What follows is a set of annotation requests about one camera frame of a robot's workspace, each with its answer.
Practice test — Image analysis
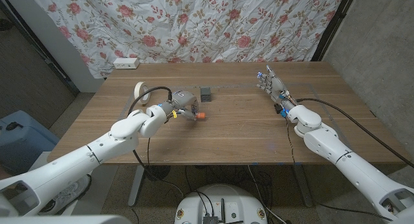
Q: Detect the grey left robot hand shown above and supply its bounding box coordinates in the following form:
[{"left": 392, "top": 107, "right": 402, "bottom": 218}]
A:
[{"left": 163, "top": 90, "right": 200, "bottom": 121}]

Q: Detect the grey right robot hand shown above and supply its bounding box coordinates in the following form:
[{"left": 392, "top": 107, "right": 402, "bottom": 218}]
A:
[{"left": 256, "top": 65, "right": 297, "bottom": 114}]

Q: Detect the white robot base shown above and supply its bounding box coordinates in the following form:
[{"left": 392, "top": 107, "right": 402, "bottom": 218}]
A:
[{"left": 174, "top": 184, "right": 268, "bottom": 224}]

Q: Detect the dark grey block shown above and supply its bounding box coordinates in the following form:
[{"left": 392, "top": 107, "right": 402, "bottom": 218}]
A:
[{"left": 199, "top": 86, "right": 212, "bottom": 103}]

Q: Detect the masking tape roll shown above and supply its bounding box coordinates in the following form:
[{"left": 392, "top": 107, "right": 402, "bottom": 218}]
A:
[{"left": 133, "top": 81, "right": 150, "bottom": 106}]

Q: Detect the white power strip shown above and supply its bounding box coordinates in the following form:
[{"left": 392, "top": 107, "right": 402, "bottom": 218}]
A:
[{"left": 113, "top": 57, "right": 140, "bottom": 70}]

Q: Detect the black round grille disc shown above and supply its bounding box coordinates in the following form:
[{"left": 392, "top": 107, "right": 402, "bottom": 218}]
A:
[{"left": 144, "top": 165, "right": 171, "bottom": 181}]

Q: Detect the floral backdrop cloth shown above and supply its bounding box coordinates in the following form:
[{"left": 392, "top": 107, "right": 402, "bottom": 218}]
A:
[{"left": 27, "top": 0, "right": 347, "bottom": 79}]

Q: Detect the black backdrop stand pole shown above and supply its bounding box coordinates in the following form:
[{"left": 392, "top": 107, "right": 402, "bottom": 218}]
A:
[{"left": 310, "top": 0, "right": 358, "bottom": 62}]

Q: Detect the white table leg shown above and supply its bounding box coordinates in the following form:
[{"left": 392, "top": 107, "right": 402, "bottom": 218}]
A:
[
  {"left": 127, "top": 164, "right": 146, "bottom": 207},
  {"left": 292, "top": 164, "right": 314, "bottom": 208}
]

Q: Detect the white sneaker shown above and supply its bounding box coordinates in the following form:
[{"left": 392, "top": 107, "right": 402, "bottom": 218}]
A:
[{"left": 38, "top": 174, "right": 92, "bottom": 216}]

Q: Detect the blue plastic bin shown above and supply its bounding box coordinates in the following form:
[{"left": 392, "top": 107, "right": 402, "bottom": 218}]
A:
[{"left": 0, "top": 109, "right": 61, "bottom": 175}]

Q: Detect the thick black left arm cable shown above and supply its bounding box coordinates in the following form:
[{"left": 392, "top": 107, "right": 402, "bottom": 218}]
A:
[{"left": 127, "top": 85, "right": 185, "bottom": 199}]

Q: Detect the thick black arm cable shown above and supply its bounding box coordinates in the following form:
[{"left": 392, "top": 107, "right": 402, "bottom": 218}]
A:
[
  {"left": 296, "top": 98, "right": 414, "bottom": 169},
  {"left": 127, "top": 85, "right": 185, "bottom": 199}
]

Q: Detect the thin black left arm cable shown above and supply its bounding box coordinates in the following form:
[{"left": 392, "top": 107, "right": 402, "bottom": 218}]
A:
[{"left": 147, "top": 137, "right": 155, "bottom": 168}]

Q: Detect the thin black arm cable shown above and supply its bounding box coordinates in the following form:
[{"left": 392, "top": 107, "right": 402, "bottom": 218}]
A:
[
  {"left": 147, "top": 137, "right": 155, "bottom": 168},
  {"left": 285, "top": 117, "right": 394, "bottom": 222}
]

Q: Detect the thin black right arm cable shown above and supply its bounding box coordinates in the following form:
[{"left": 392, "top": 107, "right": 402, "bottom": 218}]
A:
[{"left": 285, "top": 117, "right": 394, "bottom": 222}]

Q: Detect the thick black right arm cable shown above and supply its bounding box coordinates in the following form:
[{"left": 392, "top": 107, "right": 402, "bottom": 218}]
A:
[{"left": 296, "top": 98, "right": 414, "bottom": 169}]

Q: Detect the black floor cable tangle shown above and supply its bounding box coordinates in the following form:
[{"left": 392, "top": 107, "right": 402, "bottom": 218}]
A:
[{"left": 184, "top": 165, "right": 272, "bottom": 218}]

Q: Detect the white floor cable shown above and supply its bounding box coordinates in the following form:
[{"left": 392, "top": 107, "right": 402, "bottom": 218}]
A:
[{"left": 247, "top": 165, "right": 287, "bottom": 224}]

